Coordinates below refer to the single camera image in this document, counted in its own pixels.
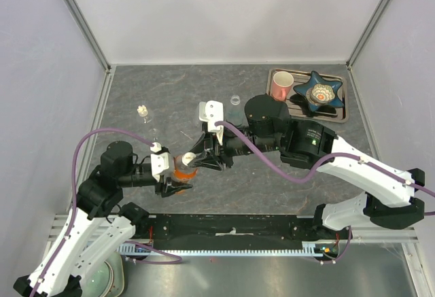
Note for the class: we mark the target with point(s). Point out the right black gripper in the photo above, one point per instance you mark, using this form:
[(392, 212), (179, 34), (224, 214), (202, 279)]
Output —
[(215, 150)]

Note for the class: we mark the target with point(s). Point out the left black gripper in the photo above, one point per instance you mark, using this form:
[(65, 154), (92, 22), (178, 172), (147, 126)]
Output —
[(169, 187)]

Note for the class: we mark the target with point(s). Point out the white bottle cap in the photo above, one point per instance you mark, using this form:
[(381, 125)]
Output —
[(187, 158)]

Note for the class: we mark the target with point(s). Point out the orange drink bottle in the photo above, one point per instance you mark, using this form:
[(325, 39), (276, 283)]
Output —
[(181, 172)]

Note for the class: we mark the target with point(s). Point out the clear bottle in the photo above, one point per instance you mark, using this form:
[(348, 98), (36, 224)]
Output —
[(150, 127)]

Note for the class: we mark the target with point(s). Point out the cream bottle cap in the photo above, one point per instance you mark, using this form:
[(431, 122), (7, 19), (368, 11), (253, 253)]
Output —
[(142, 111)]

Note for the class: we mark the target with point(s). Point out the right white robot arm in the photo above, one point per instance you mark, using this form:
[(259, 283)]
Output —
[(297, 150)]

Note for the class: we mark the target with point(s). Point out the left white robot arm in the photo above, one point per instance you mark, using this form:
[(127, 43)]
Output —
[(73, 259)]

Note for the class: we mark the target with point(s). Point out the green label water bottle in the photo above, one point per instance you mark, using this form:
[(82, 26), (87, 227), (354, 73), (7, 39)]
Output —
[(235, 113)]

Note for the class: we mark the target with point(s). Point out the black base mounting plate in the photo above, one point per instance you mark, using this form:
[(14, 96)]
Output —
[(165, 226)]

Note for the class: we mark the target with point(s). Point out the green ceramic plate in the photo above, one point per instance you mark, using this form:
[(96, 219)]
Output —
[(117, 281)]

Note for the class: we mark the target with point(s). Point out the metal tray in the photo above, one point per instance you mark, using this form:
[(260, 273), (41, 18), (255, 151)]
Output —
[(299, 107)]

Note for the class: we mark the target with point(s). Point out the pink mug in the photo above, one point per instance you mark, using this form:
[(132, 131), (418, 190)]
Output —
[(282, 82)]

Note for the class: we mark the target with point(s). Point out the green ceramic bowl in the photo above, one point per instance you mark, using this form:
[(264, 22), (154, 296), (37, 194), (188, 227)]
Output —
[(100, 282)]

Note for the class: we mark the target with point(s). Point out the blue star-shaped dish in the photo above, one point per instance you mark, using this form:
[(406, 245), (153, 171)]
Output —
[(314, 79)]

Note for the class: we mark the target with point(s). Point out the small patterned bowl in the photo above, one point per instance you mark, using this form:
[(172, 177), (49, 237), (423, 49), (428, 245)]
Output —
[(320, 94)]

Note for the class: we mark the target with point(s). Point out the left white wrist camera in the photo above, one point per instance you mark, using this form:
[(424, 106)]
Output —
[(160, 160)]

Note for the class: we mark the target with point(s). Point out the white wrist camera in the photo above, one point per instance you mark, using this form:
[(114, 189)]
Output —
[(209, 113), (160, 160)]

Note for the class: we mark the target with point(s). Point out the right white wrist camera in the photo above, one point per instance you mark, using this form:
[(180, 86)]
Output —
[(209, 113)]

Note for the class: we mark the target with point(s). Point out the slotted cable duct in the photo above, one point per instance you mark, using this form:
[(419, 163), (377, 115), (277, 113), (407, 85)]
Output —
[(306, 250)]

